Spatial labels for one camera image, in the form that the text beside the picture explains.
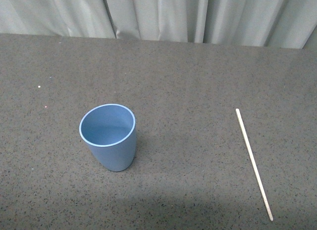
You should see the white chopstick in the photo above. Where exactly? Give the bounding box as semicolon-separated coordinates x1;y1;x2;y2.
235;108;274;222

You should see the blue plastic cup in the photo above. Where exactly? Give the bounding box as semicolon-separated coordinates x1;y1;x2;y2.
79;104;137;172

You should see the grey curtain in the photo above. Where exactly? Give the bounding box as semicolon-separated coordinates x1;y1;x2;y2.
0;0;317;50

